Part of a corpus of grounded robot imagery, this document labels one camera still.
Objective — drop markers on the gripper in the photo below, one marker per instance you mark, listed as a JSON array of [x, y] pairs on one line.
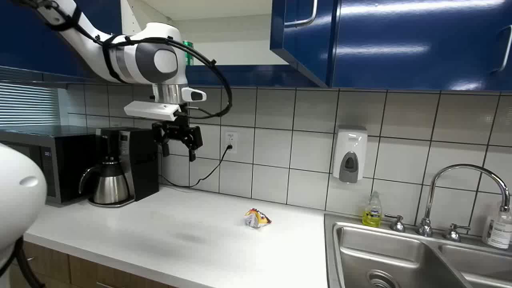
[[178, 130]]

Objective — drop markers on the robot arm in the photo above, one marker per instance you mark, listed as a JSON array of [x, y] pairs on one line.
[[94, 52]]

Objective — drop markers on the green soda can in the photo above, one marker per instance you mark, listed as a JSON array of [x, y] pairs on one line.
[[189, 56]]

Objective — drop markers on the blue cabinet door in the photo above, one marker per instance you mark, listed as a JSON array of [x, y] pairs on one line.
[[24, 44], [420, 44], [304, 44]]

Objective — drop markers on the black coffee maker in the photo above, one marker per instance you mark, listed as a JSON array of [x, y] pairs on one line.
[[140, 160]]

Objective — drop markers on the steel coffee carafe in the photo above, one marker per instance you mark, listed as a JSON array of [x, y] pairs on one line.
[[110, 188]]

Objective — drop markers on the crumpled yellow snack packet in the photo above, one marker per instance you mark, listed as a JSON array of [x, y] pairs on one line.
[[256, 218]]

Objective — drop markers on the black microwave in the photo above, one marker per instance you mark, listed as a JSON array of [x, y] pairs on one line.
[[72, 168]]

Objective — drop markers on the wooden drawer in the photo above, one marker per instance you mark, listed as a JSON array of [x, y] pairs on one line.
[[88, 274], [48, 262]]

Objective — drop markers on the window blind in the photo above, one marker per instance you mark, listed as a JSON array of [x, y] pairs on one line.
[[28, 104]]

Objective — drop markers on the yellow dish soap bottle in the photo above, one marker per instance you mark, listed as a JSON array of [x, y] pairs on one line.
[[372, 216]]

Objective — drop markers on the steel sink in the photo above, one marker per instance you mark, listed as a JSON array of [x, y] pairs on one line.
[[380, 252]]

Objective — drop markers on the chrome tap lever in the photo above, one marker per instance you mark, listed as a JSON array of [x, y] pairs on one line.
[[397, 224], [453, 233]]

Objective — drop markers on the chrome tap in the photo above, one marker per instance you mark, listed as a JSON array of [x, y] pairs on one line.
[[430, 192]]

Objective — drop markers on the clear hand soap bottle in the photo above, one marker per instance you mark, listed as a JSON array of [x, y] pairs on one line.
[[499, 232]]

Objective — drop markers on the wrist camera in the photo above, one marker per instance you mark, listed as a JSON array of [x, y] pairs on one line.
[[150, 109]]

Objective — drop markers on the white wall socket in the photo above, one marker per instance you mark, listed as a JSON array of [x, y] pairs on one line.
[[230, 140]]

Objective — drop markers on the white wall soap dispenser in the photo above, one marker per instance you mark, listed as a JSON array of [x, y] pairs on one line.
[[350, 152]]

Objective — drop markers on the blue wall cabinet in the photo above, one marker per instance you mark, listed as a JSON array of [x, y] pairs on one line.
[[400, 48]]

